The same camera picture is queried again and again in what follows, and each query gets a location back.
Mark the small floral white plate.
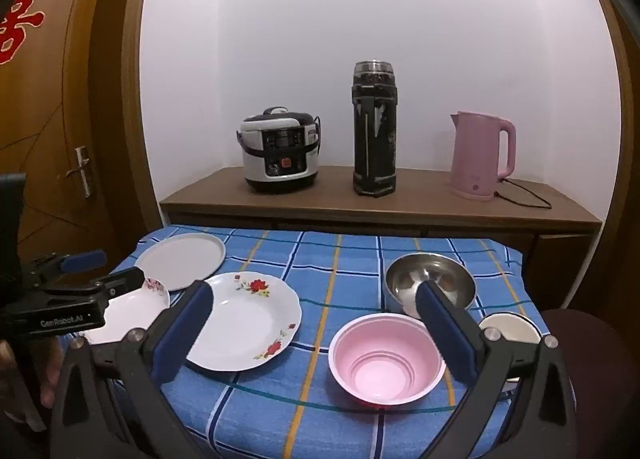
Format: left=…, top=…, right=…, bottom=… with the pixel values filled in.
left=82, top=276, right=171, bottom=346

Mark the brown wooden door frame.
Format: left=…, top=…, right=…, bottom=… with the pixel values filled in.
left=107, top=0, right=163, bottom=240

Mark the large floral white plate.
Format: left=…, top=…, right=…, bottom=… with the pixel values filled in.
left=185, top=271, right=302, bottom=372

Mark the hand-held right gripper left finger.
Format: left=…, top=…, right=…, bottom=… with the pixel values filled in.
left=50, top=280, right=216, bottom=459

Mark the grey round plate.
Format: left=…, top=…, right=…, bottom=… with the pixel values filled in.
left=134, top=232, right=226, bottom=292

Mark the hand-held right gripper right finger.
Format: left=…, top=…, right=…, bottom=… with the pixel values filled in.
left=416, top=281, right=576, bottom=459

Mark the red paper door decoration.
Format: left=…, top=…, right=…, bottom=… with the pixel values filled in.
left=0, top=0, right=45, bottom=65

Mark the cream enamel bowl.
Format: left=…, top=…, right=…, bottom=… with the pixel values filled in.
left=328, top=314, right=447, bottom=407

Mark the brown wooden cabinet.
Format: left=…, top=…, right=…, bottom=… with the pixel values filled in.
left=159, top=166, right=603, bottom=312

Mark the person's left hand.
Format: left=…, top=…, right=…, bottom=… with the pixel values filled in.
left=35, top=337, right=65, bottom=407

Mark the blue plaid tablecloth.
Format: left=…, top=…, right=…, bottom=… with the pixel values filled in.
left=57, top=225, right=543, bottom=459

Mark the metal door handle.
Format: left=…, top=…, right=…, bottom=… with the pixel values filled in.
left=64, top=146, right=93, bottom=198

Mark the brown wooden door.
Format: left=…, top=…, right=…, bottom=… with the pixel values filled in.
left=0, top=0, right=131, bottom=290

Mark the white rice cooker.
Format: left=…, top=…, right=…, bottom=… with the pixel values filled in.
left=236, top=106, right=322, bottom=195

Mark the black kettle cable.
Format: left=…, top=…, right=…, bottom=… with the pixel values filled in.
left=492, top=176, right=553, bottom=210

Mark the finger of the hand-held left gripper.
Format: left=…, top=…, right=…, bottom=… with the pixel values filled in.
left=22, top=249, right=108, bottom=290
left=40, top=266, right=146, bottom=312

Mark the white enamel bowl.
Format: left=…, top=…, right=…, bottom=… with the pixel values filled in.
left=477, top=311, right=543, bottom=392

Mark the pink electric kettle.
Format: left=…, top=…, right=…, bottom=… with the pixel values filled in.
left=450, top=110, right=517, bottom=201

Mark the stainless steel bowl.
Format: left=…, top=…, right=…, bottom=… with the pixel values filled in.
left=383, top=253, right=477, bottom=320

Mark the black thermos flask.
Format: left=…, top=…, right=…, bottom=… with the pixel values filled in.
left=352, top=60, right=399, bottom=198

